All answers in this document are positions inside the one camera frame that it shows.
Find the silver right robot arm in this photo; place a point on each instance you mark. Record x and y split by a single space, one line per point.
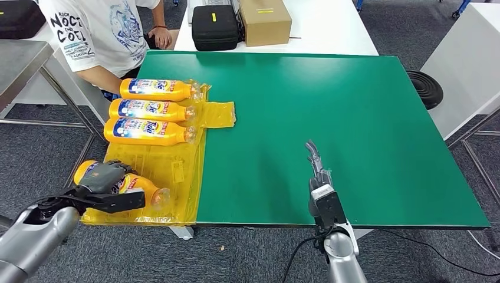
343 258

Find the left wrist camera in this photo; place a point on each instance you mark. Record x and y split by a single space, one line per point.
121 201

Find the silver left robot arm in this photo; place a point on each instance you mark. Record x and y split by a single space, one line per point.
31 242

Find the person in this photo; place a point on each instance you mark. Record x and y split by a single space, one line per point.
101 35

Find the blue trolley frame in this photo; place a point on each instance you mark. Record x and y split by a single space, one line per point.
463 6

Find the silver laptop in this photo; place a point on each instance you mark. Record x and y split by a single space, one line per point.
215 2

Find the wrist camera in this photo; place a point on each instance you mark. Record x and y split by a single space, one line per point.
121 201
330 209

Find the black ribbed round disc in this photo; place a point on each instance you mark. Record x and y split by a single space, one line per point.
425 90

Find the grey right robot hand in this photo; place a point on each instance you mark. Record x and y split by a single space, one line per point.
318 172

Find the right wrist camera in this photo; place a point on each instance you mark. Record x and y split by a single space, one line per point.
330 209

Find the white panel table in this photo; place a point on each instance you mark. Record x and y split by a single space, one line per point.
84 103

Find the black carrying case yellow tag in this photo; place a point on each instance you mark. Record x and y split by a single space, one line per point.
215 28

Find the yellow detergent bottle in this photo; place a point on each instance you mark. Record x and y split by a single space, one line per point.
148 112
148 134
156 91
144 187

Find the yellow plastic sheet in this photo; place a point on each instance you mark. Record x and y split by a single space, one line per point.
179 172

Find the person's forearm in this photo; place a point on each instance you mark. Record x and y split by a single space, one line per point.
159 13
101 80

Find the person's hand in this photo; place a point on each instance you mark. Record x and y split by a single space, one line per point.
161 38

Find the white table foot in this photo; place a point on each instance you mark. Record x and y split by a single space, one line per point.
363 233
183 233

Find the white table steel legs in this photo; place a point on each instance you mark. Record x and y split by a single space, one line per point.
461 70

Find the large black carrying case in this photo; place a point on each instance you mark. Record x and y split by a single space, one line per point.
19 18

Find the long white table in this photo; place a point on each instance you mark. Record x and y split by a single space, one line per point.
332 30

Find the brown cardboard box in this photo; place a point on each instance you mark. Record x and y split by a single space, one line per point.
265 25

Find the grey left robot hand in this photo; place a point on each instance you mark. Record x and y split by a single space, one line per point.
101 177

